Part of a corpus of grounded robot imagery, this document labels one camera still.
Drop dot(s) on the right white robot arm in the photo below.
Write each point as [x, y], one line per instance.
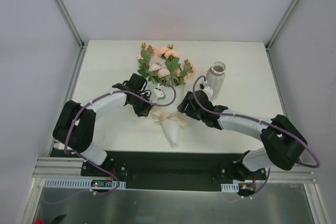
[282, 143]

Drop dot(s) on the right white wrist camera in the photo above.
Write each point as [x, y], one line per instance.
[208, 91]

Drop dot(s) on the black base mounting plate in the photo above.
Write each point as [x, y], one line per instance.
[168, 171]

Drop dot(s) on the pink flower bouquet white wrap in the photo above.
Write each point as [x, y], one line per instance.
[165, 67]

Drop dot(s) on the white ribbed ceramic vase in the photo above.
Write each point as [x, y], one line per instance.
[215, 78]

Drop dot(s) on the white cable duct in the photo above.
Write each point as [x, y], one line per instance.
[236, 187]
[83, 183]

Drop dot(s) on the right aluminium frame post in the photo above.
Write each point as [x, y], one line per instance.
[280, 26]

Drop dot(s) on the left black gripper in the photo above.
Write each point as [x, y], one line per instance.
[144, 109]

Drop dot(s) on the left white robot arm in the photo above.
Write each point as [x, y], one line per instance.
[76, 124]

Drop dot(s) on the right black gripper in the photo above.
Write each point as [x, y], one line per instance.
[187, 104]

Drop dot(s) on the left aluminium frame post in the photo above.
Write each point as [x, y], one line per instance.
[70, 23]

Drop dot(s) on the right white cable duct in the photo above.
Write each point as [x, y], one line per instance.
[236, 187]

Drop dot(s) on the aluminium frame post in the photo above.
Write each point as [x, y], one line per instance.
[70, 23]
[280, 26]

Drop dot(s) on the cream printed ribbon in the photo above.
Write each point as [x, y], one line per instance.
[160, 116]

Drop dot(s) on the left white cable duct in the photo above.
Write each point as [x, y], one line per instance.
[83, 183]

